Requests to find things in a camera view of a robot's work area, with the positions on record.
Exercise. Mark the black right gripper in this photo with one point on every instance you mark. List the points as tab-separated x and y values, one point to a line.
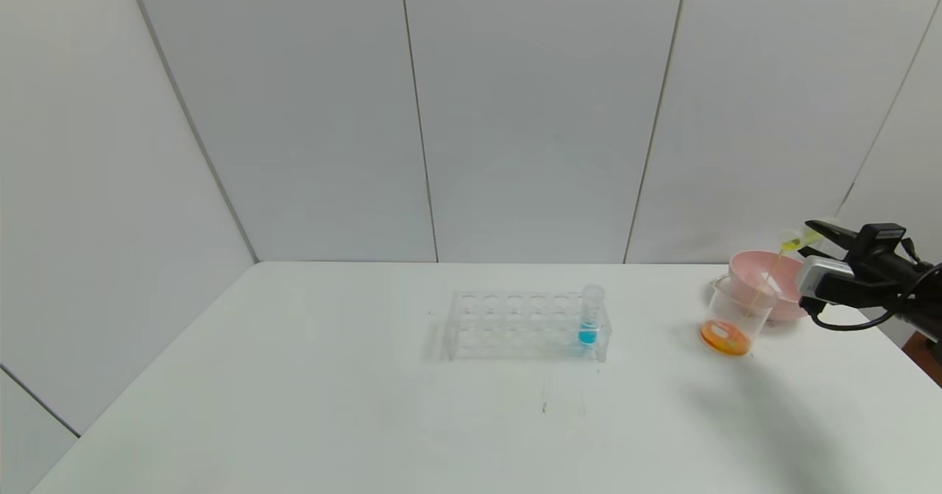
877	238

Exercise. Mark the test tube with yellow pigment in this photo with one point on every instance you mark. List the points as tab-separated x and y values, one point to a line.
798	241

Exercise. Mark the clear glass beaker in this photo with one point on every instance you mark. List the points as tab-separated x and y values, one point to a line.
728	332

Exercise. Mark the test tube with blue pigment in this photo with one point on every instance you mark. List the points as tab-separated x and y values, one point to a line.
589	332

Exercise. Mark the clear acrylic test tube rack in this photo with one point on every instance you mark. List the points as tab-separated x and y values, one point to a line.
508	325

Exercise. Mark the pink bowl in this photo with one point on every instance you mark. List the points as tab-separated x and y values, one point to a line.
743	273

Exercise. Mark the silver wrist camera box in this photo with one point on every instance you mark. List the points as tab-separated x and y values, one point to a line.
824	280

